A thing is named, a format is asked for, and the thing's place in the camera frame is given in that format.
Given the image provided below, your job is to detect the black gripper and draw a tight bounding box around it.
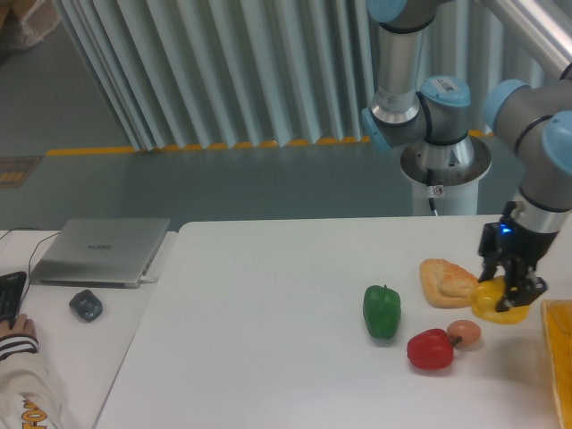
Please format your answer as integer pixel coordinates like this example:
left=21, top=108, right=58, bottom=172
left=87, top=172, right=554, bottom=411
left=478, top=222, right=559, bottom=312

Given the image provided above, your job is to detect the yellow bell pepper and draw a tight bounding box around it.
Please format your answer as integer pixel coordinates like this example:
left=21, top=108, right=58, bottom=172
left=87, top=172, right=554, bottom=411
left=470, top=276, right=529, bottom=324

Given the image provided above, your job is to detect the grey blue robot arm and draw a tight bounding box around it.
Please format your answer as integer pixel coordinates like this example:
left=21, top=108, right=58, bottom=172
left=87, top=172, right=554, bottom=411
left=362, top=1, right=571, bottom=313

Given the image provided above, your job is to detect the white striped sleeve forearm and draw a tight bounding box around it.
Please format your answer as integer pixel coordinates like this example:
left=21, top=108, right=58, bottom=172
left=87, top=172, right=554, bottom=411
left=1, top=334, right=63, bottom=428

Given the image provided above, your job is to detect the red bell pepper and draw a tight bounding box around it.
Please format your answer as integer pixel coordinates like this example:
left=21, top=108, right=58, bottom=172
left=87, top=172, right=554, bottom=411
left=407, top=328, right=462, bottom=370

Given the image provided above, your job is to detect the green bell pepper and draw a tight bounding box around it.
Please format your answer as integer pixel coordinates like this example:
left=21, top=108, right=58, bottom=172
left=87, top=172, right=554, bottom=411
left=362, top=285, right=401, bottom=340

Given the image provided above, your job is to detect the person's hand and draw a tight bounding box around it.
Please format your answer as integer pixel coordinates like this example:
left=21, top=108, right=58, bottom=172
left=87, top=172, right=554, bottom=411
left=0, top=314, right=38, bottom=341

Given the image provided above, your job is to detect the toasted bread piece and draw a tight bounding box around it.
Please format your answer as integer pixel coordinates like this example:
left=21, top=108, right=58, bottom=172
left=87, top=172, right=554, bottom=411
left=419, top=258, right=478, bottom=309

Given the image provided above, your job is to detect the yellow tray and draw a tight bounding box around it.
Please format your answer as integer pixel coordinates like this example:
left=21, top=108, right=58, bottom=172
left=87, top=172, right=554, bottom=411
left=541, top=299, right=571, bottom=428

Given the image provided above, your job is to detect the brown egg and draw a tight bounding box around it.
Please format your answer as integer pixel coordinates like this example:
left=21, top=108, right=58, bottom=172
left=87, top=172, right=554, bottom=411
left=446, top=319, right=482, bottom=348

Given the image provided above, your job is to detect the silver laptop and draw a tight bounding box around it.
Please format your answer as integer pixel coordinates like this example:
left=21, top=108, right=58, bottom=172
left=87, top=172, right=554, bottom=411
left=30, top=218, right=170, bottom=288

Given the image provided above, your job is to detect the black keyboard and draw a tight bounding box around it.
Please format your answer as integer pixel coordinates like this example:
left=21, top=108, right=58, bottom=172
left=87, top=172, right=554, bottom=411
left=0, top=271, right=27, bottom=324

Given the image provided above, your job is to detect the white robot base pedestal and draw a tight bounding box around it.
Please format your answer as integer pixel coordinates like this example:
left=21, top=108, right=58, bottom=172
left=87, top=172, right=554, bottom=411
left=400, top=135, right=492, bottom=216

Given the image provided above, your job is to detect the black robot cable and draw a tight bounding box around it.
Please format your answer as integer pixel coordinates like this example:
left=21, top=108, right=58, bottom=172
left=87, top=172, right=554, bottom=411
left=425, top=168, right=442, bottom=218

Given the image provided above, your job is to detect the black laptop cable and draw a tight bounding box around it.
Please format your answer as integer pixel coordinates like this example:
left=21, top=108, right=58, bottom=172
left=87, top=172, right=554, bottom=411
left=0, top=225, right=66, bottom=323

